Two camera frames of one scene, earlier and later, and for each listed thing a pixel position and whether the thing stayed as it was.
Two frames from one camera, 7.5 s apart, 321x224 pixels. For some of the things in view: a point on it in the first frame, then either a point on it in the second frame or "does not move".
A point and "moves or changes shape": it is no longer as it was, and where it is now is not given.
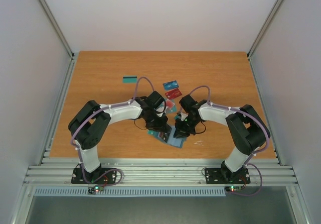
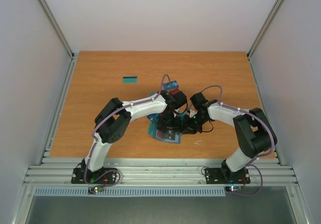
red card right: [173, 94] does not move
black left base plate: [77, 176] does not move
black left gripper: [160, 126] to [177, 126]
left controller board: [96, 188] does not move
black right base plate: [223, 176] does not move
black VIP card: [165, 135] moves or changes shape
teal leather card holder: [176, 142] moves or changes shape
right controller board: [233, 188] does not move
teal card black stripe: [130, 79] does not move
